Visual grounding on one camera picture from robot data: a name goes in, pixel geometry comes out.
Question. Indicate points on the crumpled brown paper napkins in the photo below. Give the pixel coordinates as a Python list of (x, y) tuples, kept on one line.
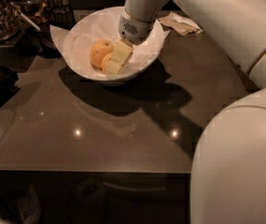
[(180, 24)]

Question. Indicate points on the white bowl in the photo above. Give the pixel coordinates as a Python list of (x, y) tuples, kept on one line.
[(76, 47)]

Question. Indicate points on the dark metal box stand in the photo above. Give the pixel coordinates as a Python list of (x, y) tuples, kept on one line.
[(19, 51)]

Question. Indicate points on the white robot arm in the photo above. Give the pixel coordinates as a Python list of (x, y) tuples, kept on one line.
[(228, 175)]

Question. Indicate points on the white shoe under table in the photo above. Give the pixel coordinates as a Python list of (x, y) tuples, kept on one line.
[(23, 209)]

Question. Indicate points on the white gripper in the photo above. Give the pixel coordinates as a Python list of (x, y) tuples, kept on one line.
[(134, 28)]

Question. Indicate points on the black wire mesh cup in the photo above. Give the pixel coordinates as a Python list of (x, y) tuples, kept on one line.
[(63, 17)]

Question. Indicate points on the white paper liner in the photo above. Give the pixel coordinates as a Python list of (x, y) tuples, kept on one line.
[(89, 28)]

